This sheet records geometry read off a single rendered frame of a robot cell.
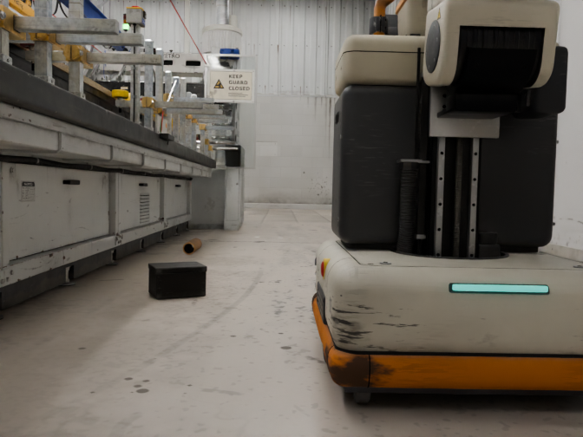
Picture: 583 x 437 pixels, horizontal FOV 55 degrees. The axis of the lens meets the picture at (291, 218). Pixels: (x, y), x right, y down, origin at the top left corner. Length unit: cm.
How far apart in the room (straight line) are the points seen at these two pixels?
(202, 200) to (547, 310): 488
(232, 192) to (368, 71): 432
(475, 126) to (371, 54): 30
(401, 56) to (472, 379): 76
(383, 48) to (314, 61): 1085
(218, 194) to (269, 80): 667
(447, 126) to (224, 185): 457
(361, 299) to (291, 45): 1138
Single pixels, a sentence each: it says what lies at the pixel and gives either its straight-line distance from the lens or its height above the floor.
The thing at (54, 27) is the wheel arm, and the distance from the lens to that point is 149.
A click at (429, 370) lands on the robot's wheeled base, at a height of 9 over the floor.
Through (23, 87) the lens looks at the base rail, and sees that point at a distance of 151.
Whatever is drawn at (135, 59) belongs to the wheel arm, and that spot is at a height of 84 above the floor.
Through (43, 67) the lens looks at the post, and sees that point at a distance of 171.
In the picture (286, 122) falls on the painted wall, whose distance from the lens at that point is 1201.
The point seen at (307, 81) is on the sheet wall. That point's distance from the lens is 1220.
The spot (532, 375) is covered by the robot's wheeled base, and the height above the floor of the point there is 9.
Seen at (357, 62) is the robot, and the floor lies 74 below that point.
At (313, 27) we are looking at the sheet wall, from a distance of 1244.
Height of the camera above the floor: 43
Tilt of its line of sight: 3 degrees down
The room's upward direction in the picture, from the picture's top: 1 degrees clockwise
